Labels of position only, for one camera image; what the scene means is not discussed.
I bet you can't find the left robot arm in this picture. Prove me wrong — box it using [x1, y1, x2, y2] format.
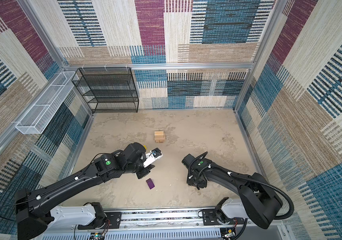
[15, 143, 163, 240]

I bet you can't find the wood block front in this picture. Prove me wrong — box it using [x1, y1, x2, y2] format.
[154, 131, 162, 138]

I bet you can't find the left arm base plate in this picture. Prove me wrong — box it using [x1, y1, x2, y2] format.
[77, 212, 122, 230]

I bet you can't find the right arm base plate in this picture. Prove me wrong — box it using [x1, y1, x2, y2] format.
[197, 209, 245, 226]

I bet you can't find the white mesh wall basket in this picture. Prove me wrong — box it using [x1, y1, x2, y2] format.
[15, 72, 75, 135]

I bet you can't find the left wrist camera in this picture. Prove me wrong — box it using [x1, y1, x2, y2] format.
[144, 148, 163, 168]

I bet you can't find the aluminium front rail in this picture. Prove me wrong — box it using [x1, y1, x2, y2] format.
[37, 208, 294, 240]

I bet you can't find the purple block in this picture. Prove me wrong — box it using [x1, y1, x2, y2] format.
[146, 179, 155, 190]

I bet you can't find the wood block pair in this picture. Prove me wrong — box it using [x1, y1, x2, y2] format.
[155, 138, 166, 143]

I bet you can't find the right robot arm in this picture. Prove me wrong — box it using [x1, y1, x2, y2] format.
[182, 153, 283, 229]

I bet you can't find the black wire shelf rack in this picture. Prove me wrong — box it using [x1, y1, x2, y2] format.
[72, 67, 140, 114]

